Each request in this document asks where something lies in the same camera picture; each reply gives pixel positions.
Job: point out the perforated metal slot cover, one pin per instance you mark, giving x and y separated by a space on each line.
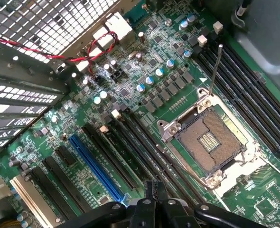
21 93

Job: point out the thin metal locking lever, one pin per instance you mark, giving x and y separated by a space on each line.
216 69

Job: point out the grey metal drive cage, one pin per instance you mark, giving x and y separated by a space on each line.
263 31

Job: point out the black RAM slot white latch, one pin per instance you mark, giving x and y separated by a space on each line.
123 154
261 78
149 154
246 97

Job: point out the short black expansion slot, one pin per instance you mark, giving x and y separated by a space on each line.
66 155

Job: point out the green PC motherboard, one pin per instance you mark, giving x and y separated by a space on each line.
135 97

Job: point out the metal CPU socket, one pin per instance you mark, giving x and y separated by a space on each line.
211 142

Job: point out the perforated metal PC case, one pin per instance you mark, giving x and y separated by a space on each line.
47 21

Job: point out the silver blue capacitor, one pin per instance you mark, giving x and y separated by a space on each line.
191 18
187 54
170 63
183 25
159 72
149 80
103 95
97 100
140 88

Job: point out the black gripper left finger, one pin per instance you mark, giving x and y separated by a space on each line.
150 190

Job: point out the white expansion slot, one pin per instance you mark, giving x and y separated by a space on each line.
33 202

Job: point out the silver rear port block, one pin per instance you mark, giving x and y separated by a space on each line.
103 39
118 27
87 60

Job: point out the blue expansion slot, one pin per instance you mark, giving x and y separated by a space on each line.
95 166

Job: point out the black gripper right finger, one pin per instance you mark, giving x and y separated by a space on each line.
175 213

